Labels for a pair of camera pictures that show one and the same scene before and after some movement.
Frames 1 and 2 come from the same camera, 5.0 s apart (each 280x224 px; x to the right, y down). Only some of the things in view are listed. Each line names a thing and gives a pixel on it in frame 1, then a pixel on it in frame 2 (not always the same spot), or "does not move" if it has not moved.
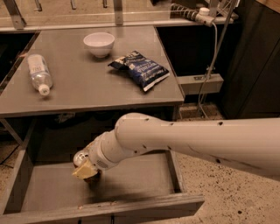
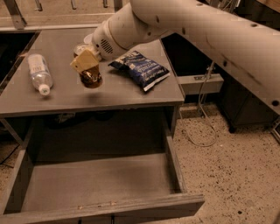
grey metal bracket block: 192,84 does not move
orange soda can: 94,178 → 93,77
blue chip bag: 144,70 does not move
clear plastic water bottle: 40,73 does not move
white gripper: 97,157 → 102,44
